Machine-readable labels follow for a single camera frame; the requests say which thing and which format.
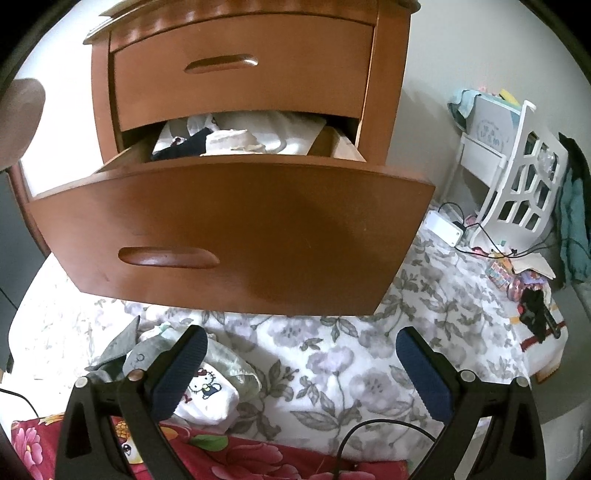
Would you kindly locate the navy sock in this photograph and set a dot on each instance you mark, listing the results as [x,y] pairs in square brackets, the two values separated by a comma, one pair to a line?
[184,147]

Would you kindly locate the white power box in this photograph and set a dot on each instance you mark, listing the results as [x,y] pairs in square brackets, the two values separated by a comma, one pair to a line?
[441,226]

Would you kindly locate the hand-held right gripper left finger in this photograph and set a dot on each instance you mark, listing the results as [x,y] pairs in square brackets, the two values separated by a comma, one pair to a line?
[180,369]

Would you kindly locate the colourful cube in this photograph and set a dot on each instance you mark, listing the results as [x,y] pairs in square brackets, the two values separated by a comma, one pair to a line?
[501,274]

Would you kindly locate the dark cabinet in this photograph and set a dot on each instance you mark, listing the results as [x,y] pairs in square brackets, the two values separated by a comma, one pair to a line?
[14,277]

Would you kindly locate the white sock cat print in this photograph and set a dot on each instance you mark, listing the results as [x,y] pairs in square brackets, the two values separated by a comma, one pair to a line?
[207,397]

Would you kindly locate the white storage box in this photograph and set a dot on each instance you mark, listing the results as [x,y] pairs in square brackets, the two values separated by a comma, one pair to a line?
[491,124]

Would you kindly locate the white cloth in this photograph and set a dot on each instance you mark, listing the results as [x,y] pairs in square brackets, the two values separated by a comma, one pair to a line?
[286,129]

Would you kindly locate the beige paper sheet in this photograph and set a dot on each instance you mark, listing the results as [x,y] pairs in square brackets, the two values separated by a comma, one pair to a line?
[538,267]

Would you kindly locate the pink candy jar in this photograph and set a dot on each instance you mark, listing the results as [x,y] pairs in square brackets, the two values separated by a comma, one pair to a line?
[521,286]

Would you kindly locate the wooden bed frame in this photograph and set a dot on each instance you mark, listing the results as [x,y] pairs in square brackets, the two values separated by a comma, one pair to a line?
[25,207]

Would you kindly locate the wooden nightstand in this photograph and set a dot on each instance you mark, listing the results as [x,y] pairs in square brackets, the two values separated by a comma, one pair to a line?
[392,92]

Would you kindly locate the teal cloth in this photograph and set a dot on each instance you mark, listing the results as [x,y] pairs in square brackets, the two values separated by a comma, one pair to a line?
[464,106]

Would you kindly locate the grey cloth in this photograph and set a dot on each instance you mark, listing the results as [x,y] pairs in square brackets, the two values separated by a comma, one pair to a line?
[115,355]

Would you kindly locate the white lattice rack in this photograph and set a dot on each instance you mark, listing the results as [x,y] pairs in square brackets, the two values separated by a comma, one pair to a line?
[526,124]

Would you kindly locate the wooden drawer closed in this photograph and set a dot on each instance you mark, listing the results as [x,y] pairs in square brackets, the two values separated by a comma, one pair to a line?
[231,101]

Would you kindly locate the yellow sponge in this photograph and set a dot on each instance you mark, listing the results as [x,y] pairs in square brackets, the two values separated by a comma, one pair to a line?
[505,97]

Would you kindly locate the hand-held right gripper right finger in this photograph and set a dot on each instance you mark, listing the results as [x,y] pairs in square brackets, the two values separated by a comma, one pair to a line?
[425,374]

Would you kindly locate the person's left forearm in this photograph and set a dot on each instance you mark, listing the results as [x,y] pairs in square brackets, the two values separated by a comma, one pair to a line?
[25,124]

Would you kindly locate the dark jacket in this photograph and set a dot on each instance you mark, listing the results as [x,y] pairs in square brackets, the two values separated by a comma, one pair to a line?
[572,147]

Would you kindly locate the teal garment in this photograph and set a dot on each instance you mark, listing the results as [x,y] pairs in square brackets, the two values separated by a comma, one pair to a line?
[575,221]

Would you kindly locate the wooden drawer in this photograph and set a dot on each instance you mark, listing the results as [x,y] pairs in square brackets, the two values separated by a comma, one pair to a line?
[254,230]
[231,101]

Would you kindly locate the red floral blanket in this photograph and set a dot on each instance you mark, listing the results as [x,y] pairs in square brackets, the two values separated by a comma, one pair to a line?
[231,457]

